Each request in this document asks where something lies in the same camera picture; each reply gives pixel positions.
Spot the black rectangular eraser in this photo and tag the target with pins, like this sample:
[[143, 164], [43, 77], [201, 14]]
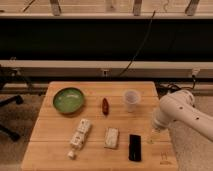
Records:
[[135, 148]]

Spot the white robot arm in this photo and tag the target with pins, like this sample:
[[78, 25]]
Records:
[[179, 106]]

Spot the dark red small object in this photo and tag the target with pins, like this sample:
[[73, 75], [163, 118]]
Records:
[[105, 107]]

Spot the green bowl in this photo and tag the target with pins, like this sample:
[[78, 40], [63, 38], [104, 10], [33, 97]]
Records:
[[68, 100]]

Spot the wooden table board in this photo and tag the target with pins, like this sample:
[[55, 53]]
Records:
[[49, 144]]

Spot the white rectangular packet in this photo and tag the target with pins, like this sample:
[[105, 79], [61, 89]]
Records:
[[111, 138]]

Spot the white power strip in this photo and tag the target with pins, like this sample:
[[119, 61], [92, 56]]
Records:
[[78, 139]]

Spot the white wall outlet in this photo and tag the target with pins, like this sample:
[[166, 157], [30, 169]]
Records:
[[105, 72]]

